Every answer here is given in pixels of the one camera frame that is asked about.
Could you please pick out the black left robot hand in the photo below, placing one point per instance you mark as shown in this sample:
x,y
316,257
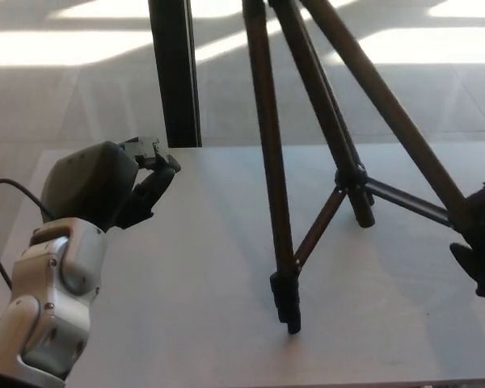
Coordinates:
x,y
89,182

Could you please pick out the brown tripod with black clamps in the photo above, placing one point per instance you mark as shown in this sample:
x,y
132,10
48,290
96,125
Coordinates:
x,y
266,121

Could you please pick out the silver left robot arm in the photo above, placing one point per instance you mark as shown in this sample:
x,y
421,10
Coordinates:
x,y
64,262

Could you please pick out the black vertical pillar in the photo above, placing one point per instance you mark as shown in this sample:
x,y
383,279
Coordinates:
x,y
175,81

